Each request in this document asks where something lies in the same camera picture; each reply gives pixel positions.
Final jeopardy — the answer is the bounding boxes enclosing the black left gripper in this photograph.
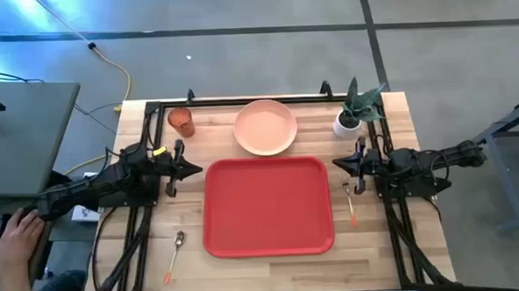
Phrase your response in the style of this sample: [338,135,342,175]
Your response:
[153,138,204,199]

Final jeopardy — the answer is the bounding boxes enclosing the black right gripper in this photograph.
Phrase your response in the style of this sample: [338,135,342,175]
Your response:
[331,135,383,195]

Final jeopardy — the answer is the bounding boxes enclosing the red translucent cup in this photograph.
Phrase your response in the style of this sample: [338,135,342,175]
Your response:
[167,106,196,140]

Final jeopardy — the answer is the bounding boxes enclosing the metal fork orange handle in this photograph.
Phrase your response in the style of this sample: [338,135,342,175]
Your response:
[341,178,359,230]

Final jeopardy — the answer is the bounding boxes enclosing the metal spoon orange handle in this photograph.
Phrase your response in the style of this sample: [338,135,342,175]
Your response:
[161,230,188,286]

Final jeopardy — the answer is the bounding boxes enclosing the red plastic tray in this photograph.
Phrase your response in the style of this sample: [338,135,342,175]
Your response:
[199,153,336,260]

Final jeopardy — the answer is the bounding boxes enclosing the peach round plate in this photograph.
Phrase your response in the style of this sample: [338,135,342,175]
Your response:
[231,97,300,158]

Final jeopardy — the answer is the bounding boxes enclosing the person's forearm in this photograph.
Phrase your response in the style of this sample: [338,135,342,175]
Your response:
[0,259,34,291]

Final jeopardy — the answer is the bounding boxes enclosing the green plant in white pot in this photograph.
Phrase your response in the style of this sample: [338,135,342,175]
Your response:
[330,75,390,139]

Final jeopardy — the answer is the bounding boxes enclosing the white box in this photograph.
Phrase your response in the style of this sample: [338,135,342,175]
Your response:
[69,171,104,224]

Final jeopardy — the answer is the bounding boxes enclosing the black desk support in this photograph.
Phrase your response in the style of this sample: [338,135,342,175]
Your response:
[48,168,75,190]

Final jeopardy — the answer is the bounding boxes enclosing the dark grey desk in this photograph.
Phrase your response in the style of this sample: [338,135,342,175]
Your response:
[0,192,81,291]

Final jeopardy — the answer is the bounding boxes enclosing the grey desk top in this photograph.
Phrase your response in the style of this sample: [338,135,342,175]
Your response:
[0,77,86,200]

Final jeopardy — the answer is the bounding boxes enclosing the person's leg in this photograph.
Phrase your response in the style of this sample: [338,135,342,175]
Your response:
[31,269,89,291]

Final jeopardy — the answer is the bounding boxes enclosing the person's hand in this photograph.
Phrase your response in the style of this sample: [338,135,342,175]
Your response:
[0,206,48,268]

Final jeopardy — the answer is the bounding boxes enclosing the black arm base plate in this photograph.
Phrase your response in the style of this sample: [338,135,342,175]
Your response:
[97,180,163,210]
[377,171,454,201]

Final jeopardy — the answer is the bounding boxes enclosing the black aluminium table frame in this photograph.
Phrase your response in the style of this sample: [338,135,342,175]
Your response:
[75,87,458,291]

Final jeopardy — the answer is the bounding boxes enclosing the thin black cable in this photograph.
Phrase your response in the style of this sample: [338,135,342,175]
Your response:
[73,101,124,138]
[0,65,46,86]

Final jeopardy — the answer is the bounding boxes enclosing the yellow cable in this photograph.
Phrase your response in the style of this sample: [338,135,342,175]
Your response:
[32,0,137,177]

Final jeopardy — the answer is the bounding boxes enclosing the black cable loop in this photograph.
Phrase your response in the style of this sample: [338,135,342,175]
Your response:
[89,206,123,291]

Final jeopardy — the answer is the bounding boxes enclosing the grey metal table frame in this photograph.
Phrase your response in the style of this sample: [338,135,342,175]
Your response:
[470,96,519,236]

